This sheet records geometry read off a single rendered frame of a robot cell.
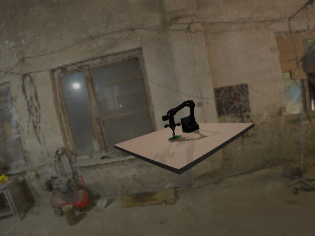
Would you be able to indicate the green circuit board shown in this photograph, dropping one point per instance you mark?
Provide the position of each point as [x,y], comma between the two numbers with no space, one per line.
[174,136]

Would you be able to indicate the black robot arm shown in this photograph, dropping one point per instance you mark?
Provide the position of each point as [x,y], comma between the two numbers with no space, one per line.
[172,112]

